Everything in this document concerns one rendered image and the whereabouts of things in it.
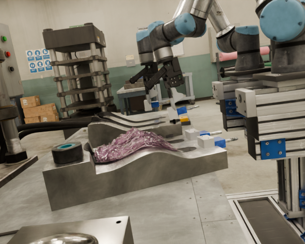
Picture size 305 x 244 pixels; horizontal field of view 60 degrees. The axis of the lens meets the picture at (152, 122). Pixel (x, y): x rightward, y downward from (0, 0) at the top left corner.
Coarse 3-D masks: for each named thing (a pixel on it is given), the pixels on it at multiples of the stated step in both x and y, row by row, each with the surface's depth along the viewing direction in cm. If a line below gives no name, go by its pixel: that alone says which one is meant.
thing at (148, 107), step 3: (150, 99) 140; (144, 102) 137; (147, 102) 137; (150, 102) 137; (153, 102) 137; (156, 102) 137; (162, 102) 138; (165, 102) 138; (168, 102) 138; (144, 105) 137; (147, 105) 137; (150, 105) 137; (153, 105) 137; (156, 105) 137; (159, 105) 139; (147, 108) 137; (150, 108) 137
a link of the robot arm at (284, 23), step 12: (264, 0) 77; (276, 0) 74; (288, 0) 73; (264, 12) 77; (276, 12) 75; (288, 12) 74; (300, 12) 73; (264, 24) 78; (276, 24) 76; (288, 24) 75; (300, 24) 74; (276, 36) 78; (288, 36) 76
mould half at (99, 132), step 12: (120, 120) 119; (132, 120) 126; (156, 120) 119; (168, 120) 114; (84, 132) 129; (96, 132) 106; (108, 132) 106; (120, 132) 106; (156, 132) 105; (168, 132) 105; (180, 132) 105; (96, 144) 107
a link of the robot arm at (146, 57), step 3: (141, 54) 131; (144, 54) 131; (147, 54) 131; (150, 54) 131; (141, 57) 132; (144, 57) 131; (147, 57) 131; (150, 57) 131; (153, 57) 133; (141, 60) 132; (144, 60) 131; (147, 60) 131; (150, 60) 132; (153, 60) 133
